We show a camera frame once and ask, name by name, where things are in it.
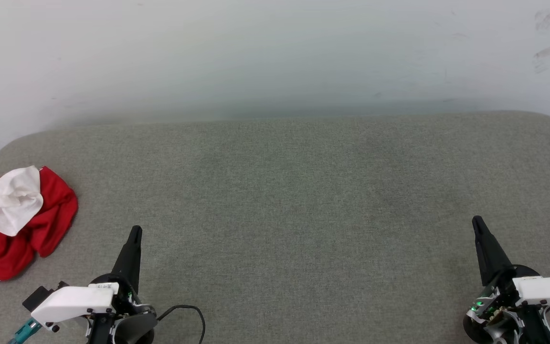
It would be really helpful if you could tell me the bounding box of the grey fabric sofa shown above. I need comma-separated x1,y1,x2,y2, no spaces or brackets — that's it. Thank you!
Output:
0,111,550,344

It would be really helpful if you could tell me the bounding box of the thin black cable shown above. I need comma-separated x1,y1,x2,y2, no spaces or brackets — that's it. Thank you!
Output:
157,305,206,344

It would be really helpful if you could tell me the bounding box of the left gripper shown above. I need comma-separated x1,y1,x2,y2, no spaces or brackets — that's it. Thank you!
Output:
88,226,159,344

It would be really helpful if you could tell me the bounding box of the red and white shirt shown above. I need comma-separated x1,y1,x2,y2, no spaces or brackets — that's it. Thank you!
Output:
0,165,79,297

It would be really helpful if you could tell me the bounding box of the teal cable connector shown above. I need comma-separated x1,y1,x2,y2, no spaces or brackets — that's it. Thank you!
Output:
9,319,42,344

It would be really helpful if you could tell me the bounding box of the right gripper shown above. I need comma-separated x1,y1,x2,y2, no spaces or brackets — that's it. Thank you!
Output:
463,215,550,344

